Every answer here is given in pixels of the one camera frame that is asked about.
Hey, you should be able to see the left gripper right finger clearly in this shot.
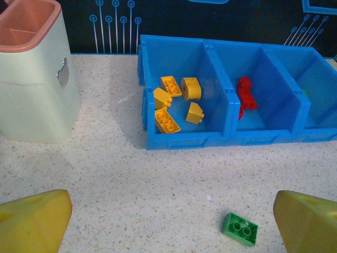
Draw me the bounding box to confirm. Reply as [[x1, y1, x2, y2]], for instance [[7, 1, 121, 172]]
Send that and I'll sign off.
[[273, 190, 337, 253]]

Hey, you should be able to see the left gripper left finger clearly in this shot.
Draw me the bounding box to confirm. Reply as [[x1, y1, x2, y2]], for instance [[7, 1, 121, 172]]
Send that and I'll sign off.
[[0, 189, 73, 253]]

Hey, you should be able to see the blue plastic bin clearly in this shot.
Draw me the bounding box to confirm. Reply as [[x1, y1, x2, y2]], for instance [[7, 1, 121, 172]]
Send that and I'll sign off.
[[263, 44, 337, 143], [137, 34, 236, 151], [205, 39, 311, 147]]

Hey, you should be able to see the yellow lego slope brick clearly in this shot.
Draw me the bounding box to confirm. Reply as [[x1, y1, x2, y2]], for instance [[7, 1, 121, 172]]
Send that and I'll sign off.
[[153, 87, 173, 111], [185, 102, 205, 124]]

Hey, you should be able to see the cream utensil holder pink rim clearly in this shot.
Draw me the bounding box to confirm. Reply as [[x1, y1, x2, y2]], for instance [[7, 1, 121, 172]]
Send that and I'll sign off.
[[0, 0, 81, 144]]

